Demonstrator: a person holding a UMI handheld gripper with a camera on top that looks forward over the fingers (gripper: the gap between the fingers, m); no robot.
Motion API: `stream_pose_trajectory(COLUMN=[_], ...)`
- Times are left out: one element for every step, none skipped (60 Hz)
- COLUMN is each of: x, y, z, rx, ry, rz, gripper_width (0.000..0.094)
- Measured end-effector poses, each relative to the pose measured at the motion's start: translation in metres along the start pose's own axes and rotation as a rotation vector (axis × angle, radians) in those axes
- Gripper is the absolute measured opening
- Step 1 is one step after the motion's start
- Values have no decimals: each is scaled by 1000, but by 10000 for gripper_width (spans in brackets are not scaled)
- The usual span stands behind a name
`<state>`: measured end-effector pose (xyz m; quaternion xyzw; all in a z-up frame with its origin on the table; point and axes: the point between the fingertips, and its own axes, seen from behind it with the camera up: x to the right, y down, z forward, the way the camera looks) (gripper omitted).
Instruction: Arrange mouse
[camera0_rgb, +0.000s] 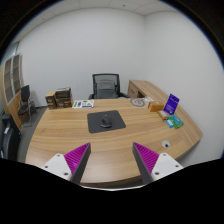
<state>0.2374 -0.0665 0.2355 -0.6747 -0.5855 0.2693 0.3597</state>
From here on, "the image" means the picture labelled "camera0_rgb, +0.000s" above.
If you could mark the tan flat box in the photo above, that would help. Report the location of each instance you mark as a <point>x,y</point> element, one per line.
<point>163,115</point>

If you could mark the purple sign card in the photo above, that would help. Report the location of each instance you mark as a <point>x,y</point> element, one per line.
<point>171,104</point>

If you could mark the dark grey mouse pad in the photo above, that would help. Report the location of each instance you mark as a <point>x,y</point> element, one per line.
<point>94,122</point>

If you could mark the round grey disc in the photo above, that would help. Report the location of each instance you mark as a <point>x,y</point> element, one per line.
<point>137,102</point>

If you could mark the grey backpack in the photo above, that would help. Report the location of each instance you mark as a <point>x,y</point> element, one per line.
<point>106,89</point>

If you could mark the black cardboard box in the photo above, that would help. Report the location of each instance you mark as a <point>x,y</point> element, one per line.
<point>63,93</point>

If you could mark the white paper sheet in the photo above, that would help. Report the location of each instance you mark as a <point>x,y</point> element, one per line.
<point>148,99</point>

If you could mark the wooden shelf unit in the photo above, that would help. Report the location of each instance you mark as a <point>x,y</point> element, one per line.
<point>11,80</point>

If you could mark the white sticker sheet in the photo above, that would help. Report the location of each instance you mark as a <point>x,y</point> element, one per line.
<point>83,104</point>

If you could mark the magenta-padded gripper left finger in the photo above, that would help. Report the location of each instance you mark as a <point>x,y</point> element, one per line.
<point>60,165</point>

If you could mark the wooden side desk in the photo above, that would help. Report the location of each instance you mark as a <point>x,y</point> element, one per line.
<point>143,88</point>

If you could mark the small brown cardboard box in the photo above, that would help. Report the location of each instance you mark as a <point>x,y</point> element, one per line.
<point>50,101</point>

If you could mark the green flat box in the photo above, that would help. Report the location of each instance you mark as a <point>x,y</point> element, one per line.
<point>176,121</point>

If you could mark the small teal box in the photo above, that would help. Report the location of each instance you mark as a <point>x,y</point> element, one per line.
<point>169,123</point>

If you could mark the orange-brown small box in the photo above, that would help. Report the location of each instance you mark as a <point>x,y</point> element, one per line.
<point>155,106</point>

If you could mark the black mesh office chair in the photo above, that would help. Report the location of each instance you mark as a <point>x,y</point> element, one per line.
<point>106,76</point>

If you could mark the black leather armchair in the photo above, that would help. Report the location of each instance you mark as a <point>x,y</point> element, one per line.
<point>8,140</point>

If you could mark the black computer mouse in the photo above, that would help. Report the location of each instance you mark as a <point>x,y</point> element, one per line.
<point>106,121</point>

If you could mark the black visitor chair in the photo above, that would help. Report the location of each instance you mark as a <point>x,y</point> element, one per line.
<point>25,93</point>

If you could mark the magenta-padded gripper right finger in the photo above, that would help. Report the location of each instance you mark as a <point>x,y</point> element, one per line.
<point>163,165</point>

